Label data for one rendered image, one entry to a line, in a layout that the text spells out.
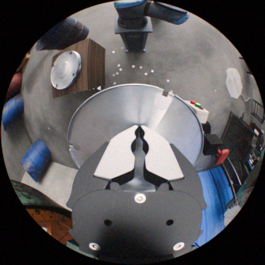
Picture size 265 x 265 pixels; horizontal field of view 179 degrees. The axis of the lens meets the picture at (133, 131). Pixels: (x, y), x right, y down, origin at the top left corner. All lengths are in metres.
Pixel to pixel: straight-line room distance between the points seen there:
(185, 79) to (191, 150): 0.88
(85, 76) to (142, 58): 0.53
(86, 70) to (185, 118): 0.59
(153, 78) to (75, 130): 0.82
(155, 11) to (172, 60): 0.69
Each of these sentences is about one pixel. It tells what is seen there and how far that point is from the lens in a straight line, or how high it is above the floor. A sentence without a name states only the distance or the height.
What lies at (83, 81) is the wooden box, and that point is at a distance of 0.65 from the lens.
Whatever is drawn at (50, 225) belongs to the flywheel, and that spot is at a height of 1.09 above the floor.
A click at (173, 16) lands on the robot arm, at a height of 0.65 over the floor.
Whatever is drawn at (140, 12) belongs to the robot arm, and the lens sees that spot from 0.42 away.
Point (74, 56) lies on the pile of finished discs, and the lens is 0.68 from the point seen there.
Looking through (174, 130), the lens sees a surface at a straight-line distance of 0.15.
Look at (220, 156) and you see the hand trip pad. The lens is 0.38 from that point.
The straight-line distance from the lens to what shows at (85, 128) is 0.17.
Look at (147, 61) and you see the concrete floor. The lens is 0.92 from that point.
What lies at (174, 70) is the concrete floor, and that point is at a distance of 0.97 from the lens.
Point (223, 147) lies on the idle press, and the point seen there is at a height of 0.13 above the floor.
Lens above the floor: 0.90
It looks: 58 degrees down
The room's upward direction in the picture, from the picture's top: 175 degrees counter-clockwise
